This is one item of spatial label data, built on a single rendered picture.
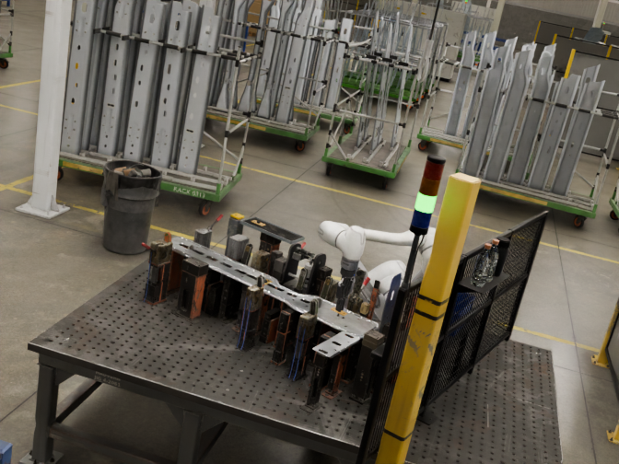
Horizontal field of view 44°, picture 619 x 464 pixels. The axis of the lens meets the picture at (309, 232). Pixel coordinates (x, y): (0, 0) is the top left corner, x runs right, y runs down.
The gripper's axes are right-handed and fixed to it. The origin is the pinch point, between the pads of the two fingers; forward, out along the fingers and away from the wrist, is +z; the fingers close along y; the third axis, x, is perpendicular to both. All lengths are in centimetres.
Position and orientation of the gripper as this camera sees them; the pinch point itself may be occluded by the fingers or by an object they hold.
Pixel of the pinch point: (340, 304)
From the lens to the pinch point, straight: 391.6
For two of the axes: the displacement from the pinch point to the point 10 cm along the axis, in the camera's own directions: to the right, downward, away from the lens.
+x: 8.2, 3.3, -4.7
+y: -5.4, 1.8, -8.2
